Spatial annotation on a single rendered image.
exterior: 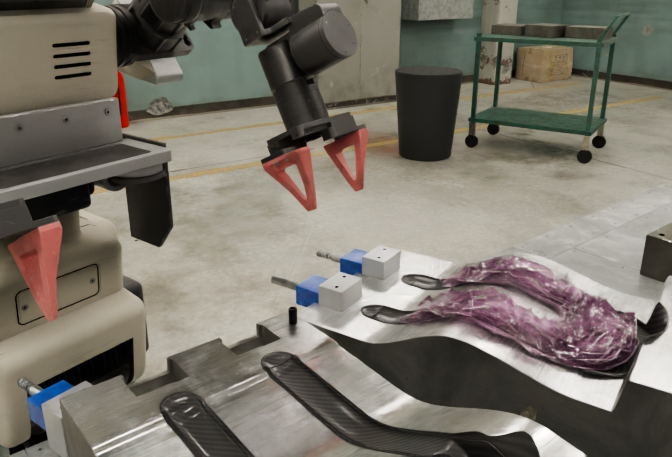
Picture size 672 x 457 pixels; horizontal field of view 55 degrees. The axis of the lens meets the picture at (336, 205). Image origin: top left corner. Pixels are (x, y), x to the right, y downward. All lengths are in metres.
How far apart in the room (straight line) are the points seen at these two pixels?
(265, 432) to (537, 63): 8.01
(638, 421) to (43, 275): 0.54
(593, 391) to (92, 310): 0.67
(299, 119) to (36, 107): 0.33
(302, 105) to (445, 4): 6.67
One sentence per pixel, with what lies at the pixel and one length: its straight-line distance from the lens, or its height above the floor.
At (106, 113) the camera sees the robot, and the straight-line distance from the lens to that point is 0.91.
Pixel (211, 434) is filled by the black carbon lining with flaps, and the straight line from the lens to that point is 0.60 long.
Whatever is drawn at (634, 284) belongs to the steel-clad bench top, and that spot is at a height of 0.80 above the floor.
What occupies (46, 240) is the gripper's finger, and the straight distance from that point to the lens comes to 0.56.
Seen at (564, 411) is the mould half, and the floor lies 0.85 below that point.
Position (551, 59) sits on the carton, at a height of 0.28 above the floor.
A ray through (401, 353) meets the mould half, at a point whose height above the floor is 0.86.
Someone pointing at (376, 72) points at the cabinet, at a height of 0.33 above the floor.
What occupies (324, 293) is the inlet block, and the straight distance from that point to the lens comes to 0.83.
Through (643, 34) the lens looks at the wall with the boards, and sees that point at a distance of 8.65.
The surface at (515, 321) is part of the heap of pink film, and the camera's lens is 0.72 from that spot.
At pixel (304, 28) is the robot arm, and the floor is 1.20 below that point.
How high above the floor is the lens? 1.26
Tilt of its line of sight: 20 degrees down
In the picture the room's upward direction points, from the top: straight up
